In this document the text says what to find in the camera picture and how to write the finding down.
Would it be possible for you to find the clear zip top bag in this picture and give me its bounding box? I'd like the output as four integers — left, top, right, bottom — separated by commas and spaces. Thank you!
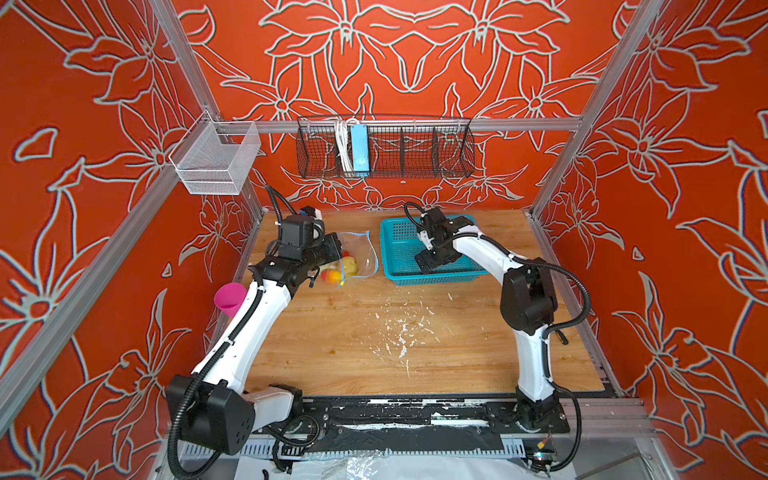
320, 231, 380, 288

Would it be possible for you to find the black wire wall basket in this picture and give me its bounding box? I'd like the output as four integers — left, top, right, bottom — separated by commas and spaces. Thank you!
296, 115, 476, 180

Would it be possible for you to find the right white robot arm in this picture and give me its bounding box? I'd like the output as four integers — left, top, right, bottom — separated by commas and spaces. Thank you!
406, 208, 591, 475

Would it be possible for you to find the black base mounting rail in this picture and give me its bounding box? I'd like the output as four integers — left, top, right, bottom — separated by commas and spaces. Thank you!
302, 393, 582, 436

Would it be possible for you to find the pink plastic cup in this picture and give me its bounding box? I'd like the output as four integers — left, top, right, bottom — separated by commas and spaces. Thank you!
214, 283, 248, 318

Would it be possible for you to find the clear plastic wall bin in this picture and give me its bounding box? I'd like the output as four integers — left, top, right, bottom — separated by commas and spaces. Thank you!
169, 112, 262, 196

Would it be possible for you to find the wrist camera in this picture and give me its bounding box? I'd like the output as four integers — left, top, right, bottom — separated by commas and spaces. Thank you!
277, 206, 325, 259
418, 208, 453, 250

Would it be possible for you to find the black screwdriver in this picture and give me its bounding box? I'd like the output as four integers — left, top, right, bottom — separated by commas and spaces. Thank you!
555, 330, 569, 345

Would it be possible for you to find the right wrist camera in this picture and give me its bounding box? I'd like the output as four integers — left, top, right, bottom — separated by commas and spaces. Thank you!
418, 208, 453, 250

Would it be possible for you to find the yellow potato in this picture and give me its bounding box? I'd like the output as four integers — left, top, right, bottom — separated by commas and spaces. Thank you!
341, 256, 359, 277

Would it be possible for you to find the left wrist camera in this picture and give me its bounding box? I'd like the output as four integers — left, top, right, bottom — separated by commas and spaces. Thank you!
277, 206, 325, 259

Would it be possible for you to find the white cable bundle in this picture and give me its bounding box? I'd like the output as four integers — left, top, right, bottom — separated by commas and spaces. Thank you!
333, 119, 354, 174

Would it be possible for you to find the teal plastic basket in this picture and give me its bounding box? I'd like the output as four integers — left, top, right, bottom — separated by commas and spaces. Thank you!
379, 217, 488, 287

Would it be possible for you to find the light blue box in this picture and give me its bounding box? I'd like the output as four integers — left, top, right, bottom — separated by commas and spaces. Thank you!
350, 123, 370, 178

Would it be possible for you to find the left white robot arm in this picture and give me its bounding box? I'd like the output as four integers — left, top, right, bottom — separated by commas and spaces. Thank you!
166, 187, 342, 479

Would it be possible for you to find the red yellow mango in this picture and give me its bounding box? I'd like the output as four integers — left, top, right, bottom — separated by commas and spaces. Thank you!
320, 268, 343, 285

